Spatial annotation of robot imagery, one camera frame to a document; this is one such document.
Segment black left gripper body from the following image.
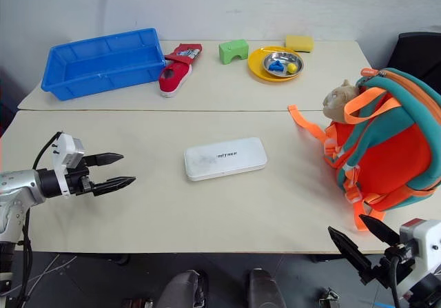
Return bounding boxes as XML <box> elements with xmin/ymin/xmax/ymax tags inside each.
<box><xmin>65</xmin><ymin>156</ymin><xmax>96</xmax><ymax>196</ymax></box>

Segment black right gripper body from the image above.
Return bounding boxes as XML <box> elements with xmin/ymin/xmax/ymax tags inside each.
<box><xmin>367</xmin><ymin>242</ymin><xmax>420</xmax><ymax>299</ymax></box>

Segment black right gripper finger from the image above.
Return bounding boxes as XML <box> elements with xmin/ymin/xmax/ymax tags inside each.
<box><xmin>327</xmin><ymin>226</ymin><xmax>376</xmax><ymax>285</ymax></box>
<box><xmin>358</xmin><ymin>214</ymin><xmax>402</xmax><ymax>247</ymax></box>

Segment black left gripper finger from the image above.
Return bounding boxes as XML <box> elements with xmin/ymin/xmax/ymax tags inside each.
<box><xmin>92</xmin><ymin>176</ymin><xmax>136</xmax><ymax>198</ymax></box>
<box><xmin>86</xmin><ymin>152</ymin><xmax>125</xmax><ymax>167</ymax></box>

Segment orange and teal backpack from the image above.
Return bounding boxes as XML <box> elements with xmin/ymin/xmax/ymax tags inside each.
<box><xmin>287</xmin><ymin>67</ymin><xmax>441</xmax><ymax>234</ymax></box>

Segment white rectangular case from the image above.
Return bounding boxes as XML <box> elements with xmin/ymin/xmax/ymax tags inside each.
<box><xmin>183</xmin><ymin>136</ymin><xmax>269</xmax><ymax>183</ymax></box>

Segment blue plastic bin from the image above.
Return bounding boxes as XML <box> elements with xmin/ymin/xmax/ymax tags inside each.
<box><xmin>41</xmin><ymin>28</ymin><xmax>167</xmax><ymax>101</ymax></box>

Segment red slip-on shoe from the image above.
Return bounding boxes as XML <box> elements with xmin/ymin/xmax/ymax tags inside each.
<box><xmin>158</xmin><ymin>62</ymin><xmax>193</xmax><ymax>99</ymax></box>

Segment dark rounded shape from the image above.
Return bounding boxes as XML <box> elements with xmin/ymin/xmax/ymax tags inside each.
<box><xmin>156</xmin><ymin>269</ymin><xmax>209</xmax><ymax>308</ymax></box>

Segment red snack packet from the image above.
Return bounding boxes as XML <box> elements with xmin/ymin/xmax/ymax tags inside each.
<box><xmin>164</xmin><ymin>43</ymin><xmax>203</xmax><ymax>67</ymax></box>

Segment beige plush toy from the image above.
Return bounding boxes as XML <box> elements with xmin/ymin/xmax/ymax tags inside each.
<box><xmin>322</xmin><ymin>79</ymin><xmax>363</xmax><ymax>123</ymax></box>

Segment green foam arch block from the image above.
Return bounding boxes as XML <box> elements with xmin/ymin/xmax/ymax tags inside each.
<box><xmin>218</xmin><ymin>39</ymin><xmax>249</xmax><ymax>65</ymax></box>

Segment yellow plate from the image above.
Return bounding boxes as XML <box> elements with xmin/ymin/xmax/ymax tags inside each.
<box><xmin>247</xmin><ymin>45</ymin><xmax>305</xmax><ymax>83</ymax></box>

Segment black chair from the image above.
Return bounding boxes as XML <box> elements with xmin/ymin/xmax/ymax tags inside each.
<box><xmin>387</xmin><ymin>32</ymin><xmax>441</xmax><ymax>85</ymax></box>

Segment silver metal dish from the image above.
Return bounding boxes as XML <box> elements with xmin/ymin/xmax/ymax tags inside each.
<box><xmin>262</xmin><ymin>52</ymin><xmax>305</xmax><ymax>78</ymax></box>

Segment yellow sponge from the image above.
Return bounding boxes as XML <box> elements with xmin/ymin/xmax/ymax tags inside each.
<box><xmin>285</xmin><ymin>34</ymin><xmax>316</xmax><ymax>54</ymax></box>

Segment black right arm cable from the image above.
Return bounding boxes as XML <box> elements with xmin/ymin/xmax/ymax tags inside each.
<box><xmin>387</xmin><ymin>255</ymin><xmax>403</xmax><ymax>308</ymax></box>

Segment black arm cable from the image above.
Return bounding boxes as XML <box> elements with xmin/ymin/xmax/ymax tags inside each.
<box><xmin>19</xmin><ymin>132</ymin><xmax>62</xmax><ymax>308</ymax></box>
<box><xmin>387</xmin><ymin>255</ymin><xmax>403</xmax><ymax>308</ymax></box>

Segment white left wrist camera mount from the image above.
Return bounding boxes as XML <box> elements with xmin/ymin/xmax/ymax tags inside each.
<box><xmin>50</xmin><ymin>132</ymin><xmax>85</xmax><ymax>197</ymax></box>

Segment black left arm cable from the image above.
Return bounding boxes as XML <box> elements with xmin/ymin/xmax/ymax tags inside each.
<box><xmin>19</xmin><ymin>132</ymin><xmax>62</xmax><ymax>308</ymax></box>

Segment small metal bracket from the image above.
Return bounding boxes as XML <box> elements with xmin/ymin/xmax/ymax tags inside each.
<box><xmin>318</xmin><ymin>287</ymin><xmax>342</xmax><ymax>308</ymax></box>

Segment white floor cables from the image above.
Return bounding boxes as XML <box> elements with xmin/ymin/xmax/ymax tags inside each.
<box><xmin>13</xmin><ymin>254</ymin><xmax>79</xmax><ymax>297</ymax></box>

